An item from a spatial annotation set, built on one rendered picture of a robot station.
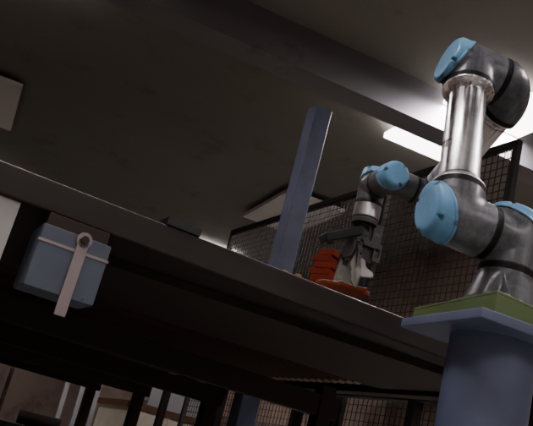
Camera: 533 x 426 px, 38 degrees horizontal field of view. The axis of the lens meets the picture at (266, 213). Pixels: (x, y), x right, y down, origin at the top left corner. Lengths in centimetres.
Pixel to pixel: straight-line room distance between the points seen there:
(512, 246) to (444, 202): 17
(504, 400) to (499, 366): 6
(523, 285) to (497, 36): 309
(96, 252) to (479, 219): 74
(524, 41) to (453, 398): 328
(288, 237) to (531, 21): 171
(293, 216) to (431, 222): 250
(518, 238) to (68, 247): 87
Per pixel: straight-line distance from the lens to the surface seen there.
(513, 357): 155
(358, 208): 214
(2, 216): 151
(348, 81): 482
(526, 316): 152
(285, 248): 398
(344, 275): 216
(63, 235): 150
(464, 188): 161
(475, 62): 184
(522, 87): 190
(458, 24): 453
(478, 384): 153
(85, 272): 150
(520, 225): 165
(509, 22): 447
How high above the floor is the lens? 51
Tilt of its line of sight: 18 degrees up
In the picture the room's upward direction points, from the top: 15 degrees clockwise
